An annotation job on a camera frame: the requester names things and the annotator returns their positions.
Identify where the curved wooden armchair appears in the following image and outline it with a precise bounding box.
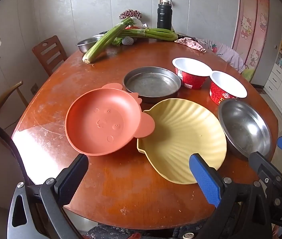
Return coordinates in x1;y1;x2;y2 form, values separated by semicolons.
0;80;29;112

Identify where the pink clothing on chair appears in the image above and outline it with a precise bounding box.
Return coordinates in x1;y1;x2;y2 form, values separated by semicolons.
198;39;245;74

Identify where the steel mixing bowl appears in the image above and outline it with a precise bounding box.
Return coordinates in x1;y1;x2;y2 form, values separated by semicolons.
77;35;102;54

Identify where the steel round pan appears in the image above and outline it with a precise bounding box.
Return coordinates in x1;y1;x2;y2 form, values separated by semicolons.
123;66;181;104

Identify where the green leafy vegetable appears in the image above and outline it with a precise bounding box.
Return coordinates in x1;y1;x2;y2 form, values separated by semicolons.
111;37;123;46

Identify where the shiny steel bowl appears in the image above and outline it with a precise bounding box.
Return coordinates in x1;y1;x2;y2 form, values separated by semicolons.
218;99;272;160

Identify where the celery bunch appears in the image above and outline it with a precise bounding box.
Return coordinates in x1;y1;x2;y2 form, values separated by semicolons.
118;28;178;42
82;17;134;64

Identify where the brown wooden chair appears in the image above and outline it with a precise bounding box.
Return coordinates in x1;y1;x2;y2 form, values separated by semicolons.
32;35;68;77

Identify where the wall power socket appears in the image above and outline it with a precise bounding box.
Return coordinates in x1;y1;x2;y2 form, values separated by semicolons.
31;83;39;95

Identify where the pink cloth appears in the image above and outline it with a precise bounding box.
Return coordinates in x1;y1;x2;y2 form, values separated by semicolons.
174;37;206;53

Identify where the yellow shell-shaped plate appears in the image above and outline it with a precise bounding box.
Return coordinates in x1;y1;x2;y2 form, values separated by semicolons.
137;98;227;185

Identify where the black thermos bottle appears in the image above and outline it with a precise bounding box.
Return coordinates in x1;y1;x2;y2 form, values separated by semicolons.
157;0;172;30

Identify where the orange bear-shaped plate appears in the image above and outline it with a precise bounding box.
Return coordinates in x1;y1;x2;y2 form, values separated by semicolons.
65;83;155;156

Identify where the black camera cable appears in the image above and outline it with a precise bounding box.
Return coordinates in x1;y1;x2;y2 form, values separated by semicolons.
0;115;32;186

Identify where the red paper bowl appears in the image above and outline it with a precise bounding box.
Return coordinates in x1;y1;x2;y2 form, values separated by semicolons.
172;57;212;90
209;71;247;105

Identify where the dark red flower bunch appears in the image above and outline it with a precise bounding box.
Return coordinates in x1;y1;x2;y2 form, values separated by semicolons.
119;9;142;20

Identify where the celery bunch right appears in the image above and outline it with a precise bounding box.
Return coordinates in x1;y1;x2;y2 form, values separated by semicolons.
118;28;178;42

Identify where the celery bunch left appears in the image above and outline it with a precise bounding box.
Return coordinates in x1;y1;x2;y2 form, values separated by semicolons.
82;17;134;64

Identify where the pink Hello Kitty wardrobe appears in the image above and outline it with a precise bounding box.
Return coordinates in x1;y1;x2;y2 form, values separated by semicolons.
232;0;270;81

